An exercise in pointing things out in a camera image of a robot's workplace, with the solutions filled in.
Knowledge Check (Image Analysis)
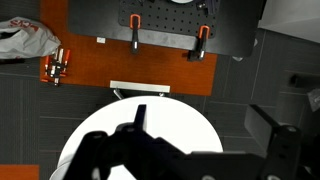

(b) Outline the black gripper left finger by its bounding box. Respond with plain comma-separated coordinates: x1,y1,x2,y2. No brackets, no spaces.
63,104,201,180

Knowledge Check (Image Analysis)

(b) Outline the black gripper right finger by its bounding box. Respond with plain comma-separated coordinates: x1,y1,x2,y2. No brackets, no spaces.
244,104,320,180

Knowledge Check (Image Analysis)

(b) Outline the grey crumpled wrapper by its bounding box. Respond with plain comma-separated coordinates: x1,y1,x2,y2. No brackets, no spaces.
307,88,320,113

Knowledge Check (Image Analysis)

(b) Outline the black cylinder object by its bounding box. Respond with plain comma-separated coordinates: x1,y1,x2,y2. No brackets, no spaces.
288,73,320,90

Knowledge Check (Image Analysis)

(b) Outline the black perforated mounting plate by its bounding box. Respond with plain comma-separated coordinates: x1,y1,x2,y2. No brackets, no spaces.
118,0,222,40

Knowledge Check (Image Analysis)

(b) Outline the white cabinet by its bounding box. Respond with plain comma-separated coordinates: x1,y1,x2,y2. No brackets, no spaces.
258,0,320,44

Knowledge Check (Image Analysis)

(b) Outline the white crumpled plastic bag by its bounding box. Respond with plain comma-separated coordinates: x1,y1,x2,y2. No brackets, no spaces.
0,16,62,60

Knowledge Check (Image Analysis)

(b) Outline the black orange-handled spring clamp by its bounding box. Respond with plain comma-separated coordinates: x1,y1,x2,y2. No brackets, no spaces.
129,13,142,55
187,25,211,62

